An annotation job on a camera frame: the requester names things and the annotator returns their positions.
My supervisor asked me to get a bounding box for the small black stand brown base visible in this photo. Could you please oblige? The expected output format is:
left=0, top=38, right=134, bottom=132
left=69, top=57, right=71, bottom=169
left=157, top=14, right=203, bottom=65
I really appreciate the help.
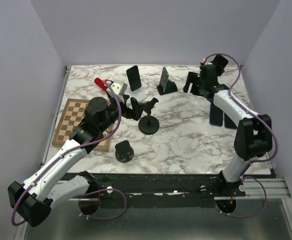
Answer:
left=115, top=140, right=134, bottom=163

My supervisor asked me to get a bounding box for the black wedge phone stand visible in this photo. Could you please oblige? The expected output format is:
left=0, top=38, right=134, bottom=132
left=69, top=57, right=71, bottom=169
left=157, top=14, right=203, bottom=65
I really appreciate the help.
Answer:
left=157, top=80, right=178, bottom=96

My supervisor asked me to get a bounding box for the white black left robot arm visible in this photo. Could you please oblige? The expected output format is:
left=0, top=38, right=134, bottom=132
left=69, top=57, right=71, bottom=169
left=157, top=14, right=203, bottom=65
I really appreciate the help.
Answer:
left=8, top=97, right=159, bottom=227

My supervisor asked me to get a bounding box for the wooden chessboard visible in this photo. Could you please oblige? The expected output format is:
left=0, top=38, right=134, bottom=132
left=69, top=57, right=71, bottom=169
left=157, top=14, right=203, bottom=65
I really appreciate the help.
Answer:
left=52, top=98, right=116, bottom=152

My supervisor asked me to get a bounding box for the silver folding phone stand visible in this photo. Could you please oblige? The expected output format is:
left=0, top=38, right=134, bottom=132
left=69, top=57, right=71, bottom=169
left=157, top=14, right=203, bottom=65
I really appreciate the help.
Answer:
left=130, top=88, right=147, bottom=102

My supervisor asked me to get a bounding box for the black phone on silver stand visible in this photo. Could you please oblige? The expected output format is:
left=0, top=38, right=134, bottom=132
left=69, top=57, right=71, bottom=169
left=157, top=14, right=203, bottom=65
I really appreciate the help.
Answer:
left=126, top=65, right=142, bottom=92

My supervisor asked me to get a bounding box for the blue phone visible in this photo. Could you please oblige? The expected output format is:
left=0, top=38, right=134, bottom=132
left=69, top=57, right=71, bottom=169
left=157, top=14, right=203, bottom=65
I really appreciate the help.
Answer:
left=209, top=103, right=223, bottom=127

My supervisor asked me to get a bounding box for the red handle silver microphone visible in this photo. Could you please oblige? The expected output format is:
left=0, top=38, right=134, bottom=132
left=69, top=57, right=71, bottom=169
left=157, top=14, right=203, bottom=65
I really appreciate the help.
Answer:
left=94, top=77, right=112, bottom=91

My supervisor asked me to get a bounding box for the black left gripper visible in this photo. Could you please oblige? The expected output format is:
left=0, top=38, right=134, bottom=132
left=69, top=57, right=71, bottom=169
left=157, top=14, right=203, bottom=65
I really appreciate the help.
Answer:
left=99, top=94, right=146, bottom=133

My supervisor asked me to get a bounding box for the black round base clamp stand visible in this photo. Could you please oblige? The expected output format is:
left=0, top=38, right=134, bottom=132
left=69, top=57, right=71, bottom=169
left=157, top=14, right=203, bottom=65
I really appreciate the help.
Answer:
left=138, top=98, right=159, bottom=135

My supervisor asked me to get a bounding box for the teal phone with dark screen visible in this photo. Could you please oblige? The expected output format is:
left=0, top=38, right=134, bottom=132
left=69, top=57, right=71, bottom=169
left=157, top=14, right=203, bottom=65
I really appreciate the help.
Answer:
left=159, top=67, right=169, bottom=92

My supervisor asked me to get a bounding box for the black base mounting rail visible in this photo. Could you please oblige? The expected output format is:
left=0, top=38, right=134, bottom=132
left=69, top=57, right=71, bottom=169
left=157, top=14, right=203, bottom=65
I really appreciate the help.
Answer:
left=87, top=173, right=245, bottom=209

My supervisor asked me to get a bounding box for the aluminium strip table left edge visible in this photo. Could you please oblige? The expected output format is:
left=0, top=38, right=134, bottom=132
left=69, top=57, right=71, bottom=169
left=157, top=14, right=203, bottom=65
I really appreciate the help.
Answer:
left=40, top=65, right=72, bottom=167

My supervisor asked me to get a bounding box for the aluminium extrusion rail right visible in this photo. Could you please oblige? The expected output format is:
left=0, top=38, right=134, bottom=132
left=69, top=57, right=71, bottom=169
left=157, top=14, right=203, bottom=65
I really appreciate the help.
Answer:
left=208, top=176, right=291, bottom=201

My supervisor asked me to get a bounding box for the purple phone with dark screen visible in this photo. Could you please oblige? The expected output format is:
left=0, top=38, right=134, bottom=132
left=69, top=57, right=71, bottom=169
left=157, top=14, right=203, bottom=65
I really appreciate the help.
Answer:
left=224, top=113, right=237, bottom=130

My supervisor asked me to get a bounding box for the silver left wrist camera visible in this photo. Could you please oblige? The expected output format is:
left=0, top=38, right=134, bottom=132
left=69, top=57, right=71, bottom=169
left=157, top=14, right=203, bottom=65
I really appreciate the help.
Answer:
left=110, top=80, right=127, bottom=103

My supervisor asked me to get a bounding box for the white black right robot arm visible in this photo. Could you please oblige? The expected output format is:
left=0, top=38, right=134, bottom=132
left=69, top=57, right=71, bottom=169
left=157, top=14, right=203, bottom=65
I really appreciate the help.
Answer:
left=183, top=64, right=272, bottom=196

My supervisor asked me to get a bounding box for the black clamp stand far right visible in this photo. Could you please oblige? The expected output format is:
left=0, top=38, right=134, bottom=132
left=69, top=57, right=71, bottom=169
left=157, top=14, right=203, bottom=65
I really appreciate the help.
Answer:
left=214, top=70, right=225, bottom=86

